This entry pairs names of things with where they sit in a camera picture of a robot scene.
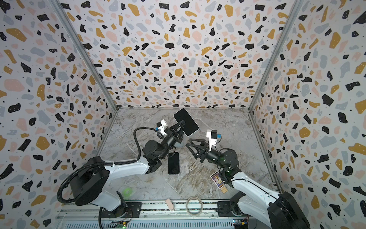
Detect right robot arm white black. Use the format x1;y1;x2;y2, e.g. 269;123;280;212
186;138;310;229

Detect small wooden block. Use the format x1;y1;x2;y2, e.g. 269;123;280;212
220;186;228;193

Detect phone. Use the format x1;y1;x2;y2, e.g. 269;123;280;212
173;108;199;136

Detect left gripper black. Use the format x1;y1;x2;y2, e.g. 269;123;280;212
157;122;185;162

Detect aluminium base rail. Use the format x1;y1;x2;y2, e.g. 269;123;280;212
55;199;268;229

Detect coiled white cable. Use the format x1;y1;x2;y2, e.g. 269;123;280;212
185;196;204;215

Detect pink eraser block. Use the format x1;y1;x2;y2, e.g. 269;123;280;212
165;198;174;211

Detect black smartphone on table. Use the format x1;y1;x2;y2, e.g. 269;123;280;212
168;152;180;175

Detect colourful card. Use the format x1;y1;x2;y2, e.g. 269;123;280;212
210;171;225;189

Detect green tape roll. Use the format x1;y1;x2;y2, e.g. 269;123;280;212
123;187;133;198

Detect light blue phone case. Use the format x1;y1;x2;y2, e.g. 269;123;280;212
174;142;185;148

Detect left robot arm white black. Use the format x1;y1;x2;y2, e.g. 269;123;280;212
57;120;185;212

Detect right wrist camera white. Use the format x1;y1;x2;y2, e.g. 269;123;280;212
206;129;222;151

